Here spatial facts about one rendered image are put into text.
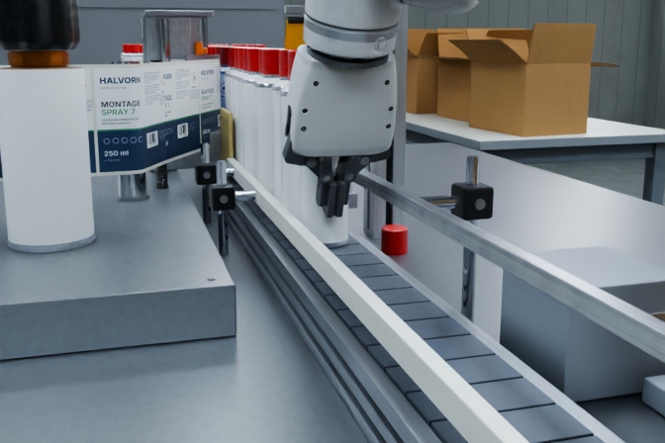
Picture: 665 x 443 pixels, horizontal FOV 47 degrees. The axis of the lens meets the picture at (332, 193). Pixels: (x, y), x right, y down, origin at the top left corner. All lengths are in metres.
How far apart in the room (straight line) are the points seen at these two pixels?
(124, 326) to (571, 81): 2.21
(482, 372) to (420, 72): 2.90
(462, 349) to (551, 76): 2.16
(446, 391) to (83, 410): 0.29
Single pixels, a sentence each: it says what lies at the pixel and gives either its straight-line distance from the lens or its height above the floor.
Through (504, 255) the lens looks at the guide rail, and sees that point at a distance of 0.51.
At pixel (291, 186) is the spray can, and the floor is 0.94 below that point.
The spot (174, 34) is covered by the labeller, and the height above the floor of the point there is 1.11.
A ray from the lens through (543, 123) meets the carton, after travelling 2.67.
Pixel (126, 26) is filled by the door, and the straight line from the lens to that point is 6.20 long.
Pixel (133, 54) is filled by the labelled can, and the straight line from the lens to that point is 3.24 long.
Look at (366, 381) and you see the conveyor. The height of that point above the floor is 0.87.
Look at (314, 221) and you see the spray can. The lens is 0.80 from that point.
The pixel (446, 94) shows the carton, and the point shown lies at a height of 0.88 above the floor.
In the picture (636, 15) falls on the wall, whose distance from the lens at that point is 7.90.
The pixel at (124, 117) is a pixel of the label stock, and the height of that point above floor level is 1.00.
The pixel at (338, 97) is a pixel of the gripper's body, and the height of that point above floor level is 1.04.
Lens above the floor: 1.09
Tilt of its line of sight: 11 degrees down
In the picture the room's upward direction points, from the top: straight up
